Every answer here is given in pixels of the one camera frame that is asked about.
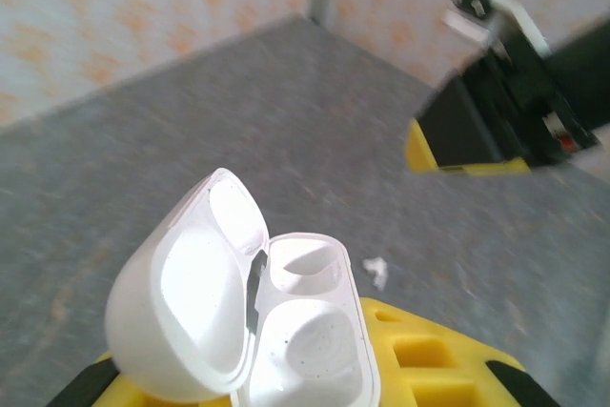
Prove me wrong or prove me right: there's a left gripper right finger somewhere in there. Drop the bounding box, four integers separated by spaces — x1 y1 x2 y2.
356 296 563 407

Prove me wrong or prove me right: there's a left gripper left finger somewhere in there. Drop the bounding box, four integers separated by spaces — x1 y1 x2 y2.
47 351 163 407

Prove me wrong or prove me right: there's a white earbud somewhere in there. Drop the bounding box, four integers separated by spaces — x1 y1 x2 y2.
362 256 391 292

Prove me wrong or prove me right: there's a white earbud charging case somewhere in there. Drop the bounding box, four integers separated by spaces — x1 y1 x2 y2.
104 167 382 407

